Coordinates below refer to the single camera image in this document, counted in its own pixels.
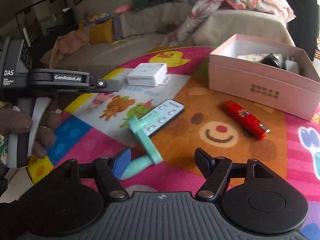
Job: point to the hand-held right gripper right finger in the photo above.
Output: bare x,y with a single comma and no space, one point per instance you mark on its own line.
203,163

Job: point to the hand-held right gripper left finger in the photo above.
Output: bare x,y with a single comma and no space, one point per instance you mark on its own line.
122,163

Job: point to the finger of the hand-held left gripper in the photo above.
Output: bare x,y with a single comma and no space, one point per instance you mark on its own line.
107,85

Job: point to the white block power adapter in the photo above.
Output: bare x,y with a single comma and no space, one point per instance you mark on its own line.
145,76

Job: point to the red lighter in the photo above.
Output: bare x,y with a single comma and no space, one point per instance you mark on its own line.
242,116

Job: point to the black white remote control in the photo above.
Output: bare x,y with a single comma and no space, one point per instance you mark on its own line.
168,111

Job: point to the pink cardboard box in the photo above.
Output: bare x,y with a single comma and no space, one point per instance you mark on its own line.
250,80

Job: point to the cream cosmetic tube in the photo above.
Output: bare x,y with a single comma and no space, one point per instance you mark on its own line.
250,57

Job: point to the black cone nozzle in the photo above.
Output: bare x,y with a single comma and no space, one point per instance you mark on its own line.
271,61

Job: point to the small white plug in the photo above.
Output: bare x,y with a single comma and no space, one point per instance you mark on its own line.
291,66

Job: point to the person's left hand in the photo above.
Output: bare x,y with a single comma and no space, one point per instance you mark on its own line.
15,121

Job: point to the colourful cartoon play mat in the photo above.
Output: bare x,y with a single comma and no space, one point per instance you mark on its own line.
180,140

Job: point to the yellow cushion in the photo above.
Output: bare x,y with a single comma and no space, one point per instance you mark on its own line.
101,32

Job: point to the tan cloth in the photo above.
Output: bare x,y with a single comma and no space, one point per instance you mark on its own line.
67,45

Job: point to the colourful picture book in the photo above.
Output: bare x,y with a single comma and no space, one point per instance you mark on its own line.
96,19

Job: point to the black framed glass cabinet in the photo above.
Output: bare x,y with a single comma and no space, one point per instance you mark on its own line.
50,17

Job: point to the beige covered sofa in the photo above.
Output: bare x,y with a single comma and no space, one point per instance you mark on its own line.
150,21

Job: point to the pink plush toy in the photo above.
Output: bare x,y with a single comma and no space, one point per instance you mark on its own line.
123,9

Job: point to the green plush toy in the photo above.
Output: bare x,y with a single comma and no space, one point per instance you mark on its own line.
150,0

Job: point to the floral pink blanket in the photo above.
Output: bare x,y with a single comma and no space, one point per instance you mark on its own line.
212,0

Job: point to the dark curtain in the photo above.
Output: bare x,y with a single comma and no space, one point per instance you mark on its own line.
302,17

